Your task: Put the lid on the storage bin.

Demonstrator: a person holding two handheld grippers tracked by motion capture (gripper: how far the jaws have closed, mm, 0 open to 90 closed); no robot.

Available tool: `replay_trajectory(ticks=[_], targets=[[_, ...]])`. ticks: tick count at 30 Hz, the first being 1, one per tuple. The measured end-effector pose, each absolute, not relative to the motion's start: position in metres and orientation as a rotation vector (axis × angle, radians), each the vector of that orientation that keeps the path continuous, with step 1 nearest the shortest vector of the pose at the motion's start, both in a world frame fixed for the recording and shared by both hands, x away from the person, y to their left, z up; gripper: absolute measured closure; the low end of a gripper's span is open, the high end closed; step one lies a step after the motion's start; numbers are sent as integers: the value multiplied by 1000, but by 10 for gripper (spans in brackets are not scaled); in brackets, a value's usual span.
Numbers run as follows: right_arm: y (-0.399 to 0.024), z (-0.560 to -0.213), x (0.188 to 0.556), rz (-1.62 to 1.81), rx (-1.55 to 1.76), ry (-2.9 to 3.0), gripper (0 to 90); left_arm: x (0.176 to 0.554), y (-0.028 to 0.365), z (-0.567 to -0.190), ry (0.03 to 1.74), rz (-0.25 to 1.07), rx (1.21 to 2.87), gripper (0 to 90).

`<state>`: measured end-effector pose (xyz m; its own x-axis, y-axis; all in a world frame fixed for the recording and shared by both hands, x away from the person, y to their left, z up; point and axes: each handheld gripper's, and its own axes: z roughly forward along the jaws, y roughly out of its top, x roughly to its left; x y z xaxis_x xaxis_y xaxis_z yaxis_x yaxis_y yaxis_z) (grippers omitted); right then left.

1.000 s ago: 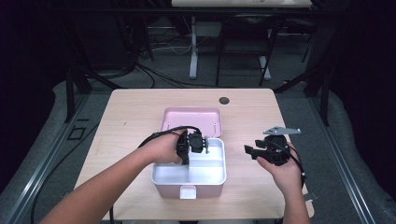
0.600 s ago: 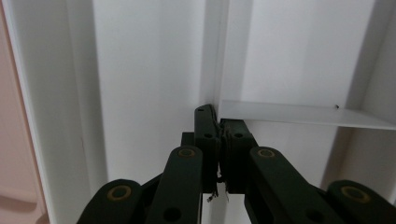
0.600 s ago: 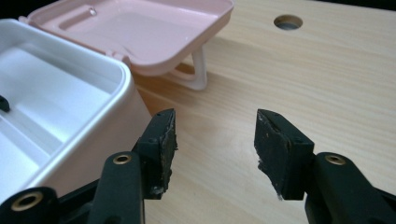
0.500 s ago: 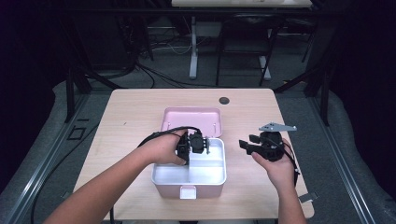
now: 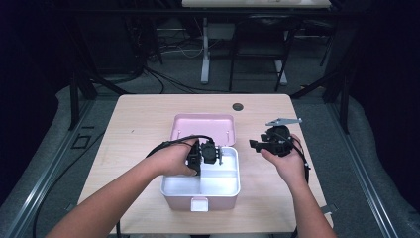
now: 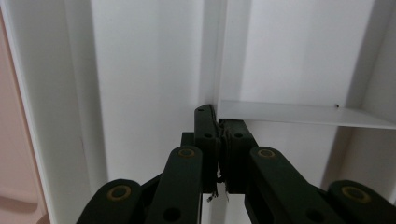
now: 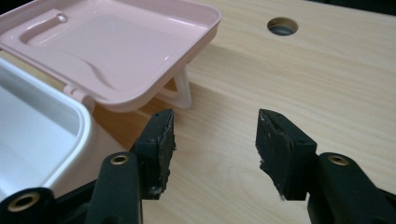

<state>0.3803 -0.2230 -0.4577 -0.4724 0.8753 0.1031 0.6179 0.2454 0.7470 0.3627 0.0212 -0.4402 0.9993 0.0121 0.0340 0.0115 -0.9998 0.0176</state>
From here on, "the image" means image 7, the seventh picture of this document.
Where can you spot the white plastic tray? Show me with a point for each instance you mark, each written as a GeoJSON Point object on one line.
{"type": "Point", "coordinates": [34, 137]}

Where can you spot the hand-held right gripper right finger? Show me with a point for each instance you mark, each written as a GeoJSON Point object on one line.
{"type": "Point", "coordinates": [286, 155]}

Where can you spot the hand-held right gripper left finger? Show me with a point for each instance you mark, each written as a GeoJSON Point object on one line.
{"type": "Point", "coordinates": [155, 149]}

